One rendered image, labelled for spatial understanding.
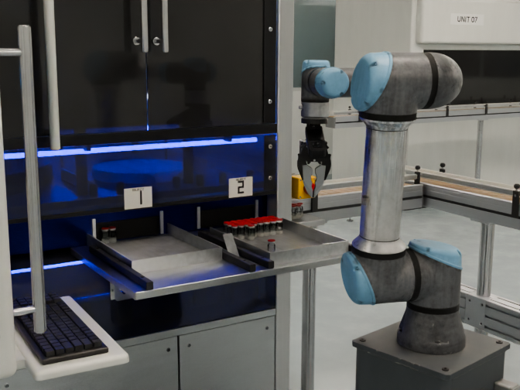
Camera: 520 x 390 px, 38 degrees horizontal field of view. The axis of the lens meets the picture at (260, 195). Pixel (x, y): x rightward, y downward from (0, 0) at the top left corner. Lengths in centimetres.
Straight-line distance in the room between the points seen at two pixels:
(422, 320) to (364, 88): 53
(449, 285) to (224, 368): 101
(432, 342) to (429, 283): 13
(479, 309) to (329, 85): 131
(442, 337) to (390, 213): 31
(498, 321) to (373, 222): 135
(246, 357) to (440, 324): 96
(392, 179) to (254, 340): 109
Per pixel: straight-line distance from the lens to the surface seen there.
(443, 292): 168
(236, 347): 247
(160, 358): 235
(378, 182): 156
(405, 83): 152
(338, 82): 188
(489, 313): 288
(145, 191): 219
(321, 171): 202
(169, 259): 197
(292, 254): 202
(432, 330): 170
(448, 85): 156
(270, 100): 236
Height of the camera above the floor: 144
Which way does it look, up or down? 11 degrees down
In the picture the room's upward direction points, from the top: straight up
